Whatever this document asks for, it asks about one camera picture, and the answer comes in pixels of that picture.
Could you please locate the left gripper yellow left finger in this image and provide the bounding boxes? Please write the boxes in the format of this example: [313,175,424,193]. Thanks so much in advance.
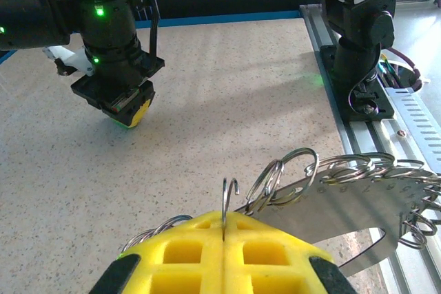
[88,210,225,294]

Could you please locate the aluminium mounting rail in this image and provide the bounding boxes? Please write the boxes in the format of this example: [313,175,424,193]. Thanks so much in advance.
[298,3,441,294]

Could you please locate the slotted grey cable tray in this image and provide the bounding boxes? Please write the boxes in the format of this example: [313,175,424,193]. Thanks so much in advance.
[384,86,441,174]

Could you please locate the numbered metal key ring plate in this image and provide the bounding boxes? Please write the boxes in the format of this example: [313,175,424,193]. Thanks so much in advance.
[234,166,441,277]

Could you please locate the green yellow wires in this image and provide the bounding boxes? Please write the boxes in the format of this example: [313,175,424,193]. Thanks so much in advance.
[378,53,397,87]

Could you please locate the blue table edge trim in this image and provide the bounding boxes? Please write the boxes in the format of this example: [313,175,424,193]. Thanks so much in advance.
[0,10,306,65]

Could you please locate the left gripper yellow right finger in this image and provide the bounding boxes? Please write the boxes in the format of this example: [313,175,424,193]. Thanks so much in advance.
[223,211,359,294]

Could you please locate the black arm base cable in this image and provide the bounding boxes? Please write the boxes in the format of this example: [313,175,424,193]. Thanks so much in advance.
[347,66,380,116]

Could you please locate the purple cable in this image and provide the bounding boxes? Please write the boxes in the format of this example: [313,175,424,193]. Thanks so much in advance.
[380,48,423,90]

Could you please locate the silver split key ring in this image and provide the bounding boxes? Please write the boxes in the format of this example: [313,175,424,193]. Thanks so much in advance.
[396,166,441,185]
[246,158,282,214]
[221,177,241,242]
[397,224,432,251]
[344,153,396,182]
[254,160,287,211]
[151,213,194,238]
[280,147,320,205]
[373,159,425,180]
[422,183,441,212]
[121,227,163,254]
[405,209,439,236]
[320,155,376,185]

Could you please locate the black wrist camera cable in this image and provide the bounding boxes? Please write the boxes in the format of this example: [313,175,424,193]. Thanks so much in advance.
[147,0,163,67]

